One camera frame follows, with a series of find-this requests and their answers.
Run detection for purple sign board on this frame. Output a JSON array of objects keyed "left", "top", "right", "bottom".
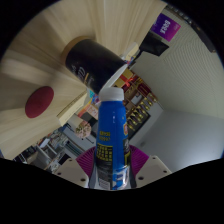
[{"left": 149, "top": 12, "right": 182, "bottom": 43}]

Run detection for flat round red coaster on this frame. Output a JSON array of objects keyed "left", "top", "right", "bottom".
[{"left": 24, "top": 85, "right": 55, "bottom": 119}]

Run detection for wooden shelf unit with trophies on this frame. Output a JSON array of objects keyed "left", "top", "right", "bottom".
[{"left": 123, "top": 76, "right": 159, "bottom": 133}]

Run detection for yellow gift box red ribbon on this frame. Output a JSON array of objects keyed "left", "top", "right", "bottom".
[{"left": 119, "top": 68, "right": 135, "bottom": 88}]

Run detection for blue drink bottle white cap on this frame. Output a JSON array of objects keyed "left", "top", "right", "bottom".
[{"left": 94, "top": 87, "right": 132, "bottom": 191}]

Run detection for black mug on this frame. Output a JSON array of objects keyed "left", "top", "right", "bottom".
[{"left": 60, "top": 35, "right": 129, "bottom": 95}]

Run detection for pale yellow box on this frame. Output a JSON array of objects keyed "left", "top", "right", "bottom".
[{"left": 121, "top": 42, "right": 140, "bottom": 61}]

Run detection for kraft brown book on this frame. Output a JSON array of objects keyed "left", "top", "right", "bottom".
[{"left": 56, "top": 90, "right": 88, "bottom": 127}]

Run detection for pink flowers in white pot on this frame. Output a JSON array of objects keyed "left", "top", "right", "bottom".
[{"left": 74, "top": 119, "right": 92, "bottom": 139}]

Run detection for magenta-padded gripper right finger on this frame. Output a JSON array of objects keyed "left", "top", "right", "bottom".
[{"left": 129, "top": 144, "right": 174, "bottom": 188}]

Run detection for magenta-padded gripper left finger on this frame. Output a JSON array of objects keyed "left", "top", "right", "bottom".
[{"left": 54, "top": 147, "right": 98, "bottom": 189}]

